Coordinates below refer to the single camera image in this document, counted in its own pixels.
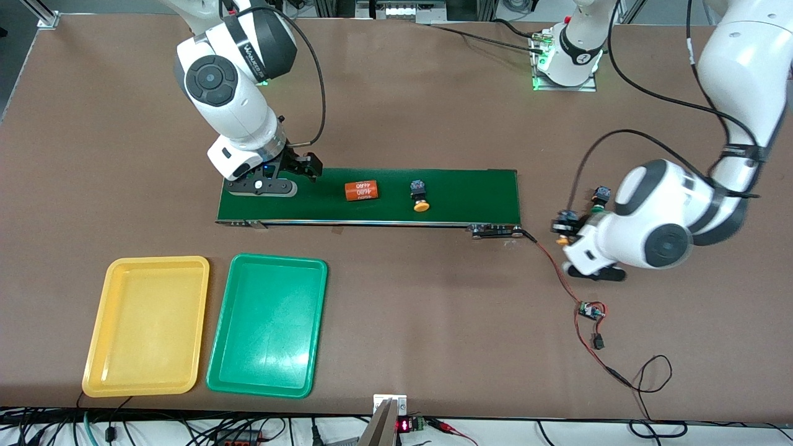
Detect orange cylinder with print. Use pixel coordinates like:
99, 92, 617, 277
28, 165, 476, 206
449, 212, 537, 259
344, 180, 380, 202

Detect green conveyor belt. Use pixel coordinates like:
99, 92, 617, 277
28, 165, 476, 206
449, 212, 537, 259
215, 166, 523, 239

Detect green plastic tray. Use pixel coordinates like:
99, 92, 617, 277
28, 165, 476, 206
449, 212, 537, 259
206, 253, 328, 399

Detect red clip lead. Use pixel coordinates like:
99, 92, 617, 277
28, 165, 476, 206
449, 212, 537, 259
427, 419, 478, 446

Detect yellow plastic tray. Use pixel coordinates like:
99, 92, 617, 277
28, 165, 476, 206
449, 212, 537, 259
82, 256, 210, 398

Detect black power strip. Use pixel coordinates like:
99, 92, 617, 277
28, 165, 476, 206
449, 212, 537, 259
214, 431, 264, 446

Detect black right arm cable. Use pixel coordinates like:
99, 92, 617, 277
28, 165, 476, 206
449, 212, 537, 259
263, 5, 327, 147

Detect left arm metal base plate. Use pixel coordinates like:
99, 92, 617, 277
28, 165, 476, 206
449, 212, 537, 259
530, 31, 598, 92

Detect aluminium frame with light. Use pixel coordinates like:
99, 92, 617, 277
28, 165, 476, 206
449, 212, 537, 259
313, 0, 499, 25

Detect black cable on table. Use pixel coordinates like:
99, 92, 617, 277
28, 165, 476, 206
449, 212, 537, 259
429, 17, 546, 55

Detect grey metal camera mount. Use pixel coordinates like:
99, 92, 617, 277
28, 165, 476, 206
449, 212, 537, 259
357, 395, 408, 446

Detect aluminium profile post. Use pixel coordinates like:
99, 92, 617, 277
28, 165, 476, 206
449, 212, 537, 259
22, 0, 61, 29

